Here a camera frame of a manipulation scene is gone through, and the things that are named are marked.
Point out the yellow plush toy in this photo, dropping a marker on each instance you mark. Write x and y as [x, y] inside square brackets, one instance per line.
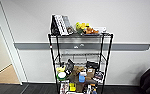
[80, 26]

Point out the grey printed box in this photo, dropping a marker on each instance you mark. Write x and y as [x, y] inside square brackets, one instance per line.
[69, 25]

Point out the brown cardboard carton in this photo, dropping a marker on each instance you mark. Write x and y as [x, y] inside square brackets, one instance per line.
[77, 70]

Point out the black box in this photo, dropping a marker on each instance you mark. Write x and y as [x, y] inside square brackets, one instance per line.
[92, 65]

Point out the white printed box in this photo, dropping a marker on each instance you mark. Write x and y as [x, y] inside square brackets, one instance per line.
[60, 25]

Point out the tall black pouch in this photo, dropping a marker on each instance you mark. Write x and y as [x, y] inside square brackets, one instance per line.
[53, 28]

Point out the flat white box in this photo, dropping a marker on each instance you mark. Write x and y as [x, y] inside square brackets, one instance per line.
[101, 29]

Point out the dark printed packet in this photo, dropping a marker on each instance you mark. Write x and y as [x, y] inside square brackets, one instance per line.
[99, 76]

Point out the black and yellow packet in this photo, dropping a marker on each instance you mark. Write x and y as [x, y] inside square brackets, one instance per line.
[91, 89]

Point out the white wall outlet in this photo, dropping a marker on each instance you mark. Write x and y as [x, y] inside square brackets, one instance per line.
[76, 47]

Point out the round white wall socket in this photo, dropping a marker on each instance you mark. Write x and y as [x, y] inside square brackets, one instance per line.
[81, 44]

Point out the white door frame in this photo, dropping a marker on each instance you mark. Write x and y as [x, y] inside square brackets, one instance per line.
[7, 43]

